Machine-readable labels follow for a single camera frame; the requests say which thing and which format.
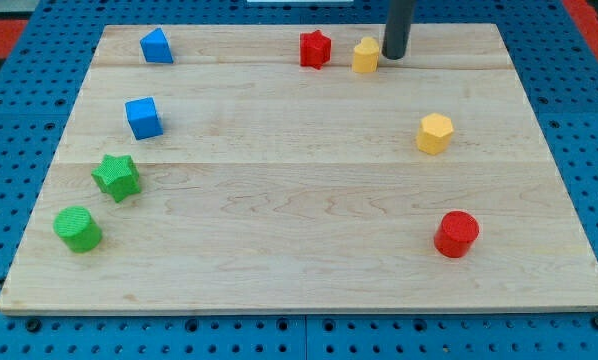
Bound red star block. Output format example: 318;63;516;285
300;29;332;70

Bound yellow heart block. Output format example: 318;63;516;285
351;37;379;73

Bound green star block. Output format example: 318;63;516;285
91;154;141;203

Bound light wooden board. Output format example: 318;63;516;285
0;23;598;316

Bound yellow hexagon block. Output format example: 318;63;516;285
416;113;454;155

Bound blue cube block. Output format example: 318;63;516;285
125;97;163;140

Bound red cylinder block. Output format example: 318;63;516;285
433;210;480;258

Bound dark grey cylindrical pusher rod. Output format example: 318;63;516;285
382;0;416;60

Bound blue triangular block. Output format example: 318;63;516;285
140;28;174;64

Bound green cylinder block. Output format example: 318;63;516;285
53;206;102;253

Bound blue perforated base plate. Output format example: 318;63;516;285
0;1;598;359

